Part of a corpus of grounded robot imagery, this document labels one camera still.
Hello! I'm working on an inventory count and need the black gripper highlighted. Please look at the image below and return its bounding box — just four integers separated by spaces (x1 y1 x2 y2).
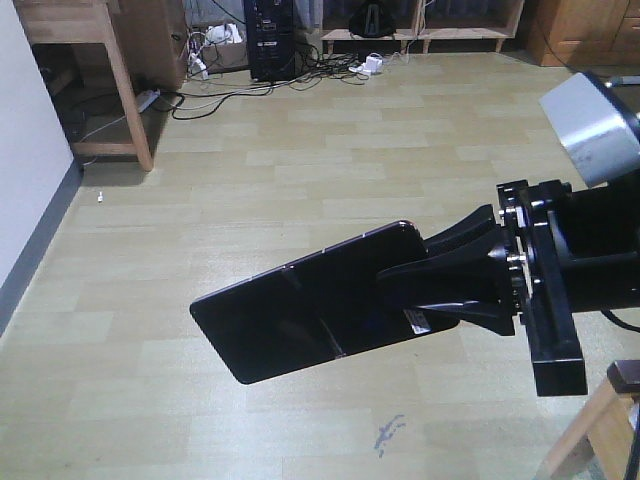
376 180 588 396

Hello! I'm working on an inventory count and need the black smartphone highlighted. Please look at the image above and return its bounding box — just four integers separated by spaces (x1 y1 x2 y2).
189 220 459 384

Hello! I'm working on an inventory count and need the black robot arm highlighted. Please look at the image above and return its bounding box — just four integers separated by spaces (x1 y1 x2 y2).
377 173 639 397

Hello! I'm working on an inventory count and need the wooden desk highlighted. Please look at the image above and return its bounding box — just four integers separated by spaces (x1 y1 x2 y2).
14 1 187 171

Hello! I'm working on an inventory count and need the white power strip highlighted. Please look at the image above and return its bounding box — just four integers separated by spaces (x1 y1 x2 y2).
348 54 384 77

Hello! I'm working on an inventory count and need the low wooden shelf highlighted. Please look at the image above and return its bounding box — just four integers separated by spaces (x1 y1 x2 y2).
318 0 524 53

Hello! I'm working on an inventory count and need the wooden cabinet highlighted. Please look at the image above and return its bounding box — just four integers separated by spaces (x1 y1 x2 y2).
525 0 639 66

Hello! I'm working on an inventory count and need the black computer tower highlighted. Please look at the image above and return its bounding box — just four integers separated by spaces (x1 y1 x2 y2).
243 0 295 82

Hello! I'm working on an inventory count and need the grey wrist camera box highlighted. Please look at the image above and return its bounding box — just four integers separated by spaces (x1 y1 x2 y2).
539 72 639 188

